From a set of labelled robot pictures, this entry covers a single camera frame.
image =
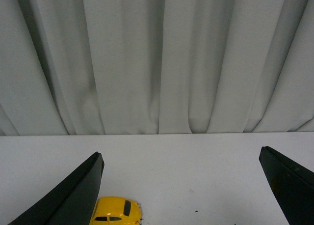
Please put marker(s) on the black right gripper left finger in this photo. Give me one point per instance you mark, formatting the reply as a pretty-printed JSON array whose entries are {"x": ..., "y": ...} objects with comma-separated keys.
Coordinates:
[{"x": 72, "y": 201}]

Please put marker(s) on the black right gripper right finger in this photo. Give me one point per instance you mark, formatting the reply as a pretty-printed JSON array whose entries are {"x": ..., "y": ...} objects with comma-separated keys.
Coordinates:
[{"x": 292, "y": 185}]

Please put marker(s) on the yellow beetle toy car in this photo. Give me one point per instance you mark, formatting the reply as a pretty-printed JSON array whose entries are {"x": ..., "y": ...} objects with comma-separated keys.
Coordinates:
[{"x": 116, "y": 211}]

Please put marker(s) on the grey pleated curtain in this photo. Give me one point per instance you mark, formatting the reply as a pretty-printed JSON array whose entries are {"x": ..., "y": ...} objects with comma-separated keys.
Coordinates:
[{"x": 117, "y": 67}]

